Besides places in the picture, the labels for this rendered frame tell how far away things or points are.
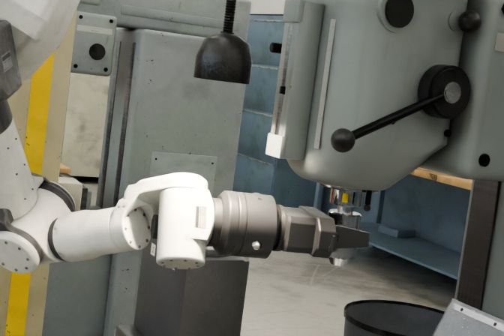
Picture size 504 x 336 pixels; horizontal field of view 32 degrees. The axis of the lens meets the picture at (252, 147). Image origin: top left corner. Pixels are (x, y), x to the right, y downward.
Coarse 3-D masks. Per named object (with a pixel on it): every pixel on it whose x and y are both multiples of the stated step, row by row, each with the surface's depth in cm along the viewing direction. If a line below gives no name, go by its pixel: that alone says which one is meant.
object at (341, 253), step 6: (336, 222) 124; (342, 222) 124; (348, 222) 124; (360, 222) 126; (354, 228) 124; (336, 252) 124; (342, 252) 124; (348, 252) 125; (354, 252) 125; (336, 258) 125; (342, 258) 124; (348, 258) 125; (354, 258) 126
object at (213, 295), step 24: (144, 264) 169; (216, 264) 154; (240, 264) 156; (144, 288) 168; (168, 288) 158; (192, 288) 152; (216, 288) 154; (240, 288) 156; (144, 312) 167; (168, 312) 157; (192, 312) 153; (216, 312) 155; (240, 312) 157
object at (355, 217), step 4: (328, 212) 126; (332, 212) 125; (336, 212) 125; (340, 212) 125; (356, 212) 127; (332, 216) 125; (336, 216) 124; (340, 216) 124; (344, 216) 124; (348, 216) 124; (352, 216) 124; (356, 216) 124; (360, 216) 125; (340, 220) 124; (344, 220) 124; (348, 220) 124; (352, 220) 124; (356, 220) 125; (360, 220) 125
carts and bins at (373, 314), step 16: (352, 304) 337; (368, 304) 342; (384, 304) 345; (400, 304) 346; (416, 304) 345; (352, 320) 313; (368, 320) 343; (384, 320) 345; (400, 320) 346; (416, 320) 344; (432, 320) 342
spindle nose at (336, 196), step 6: (336, 192) 124; (342, 192) 124; (348, 192) 124; (354, 192) 124; (330, 198) 126; (336, 198) 124; (348, 198) 124; (354, 198) 124; (360, 198) 124; (336, 204) 124; (342, 204) 124; (348, 204) 124; (354, 204) 124; (360, 204) 124
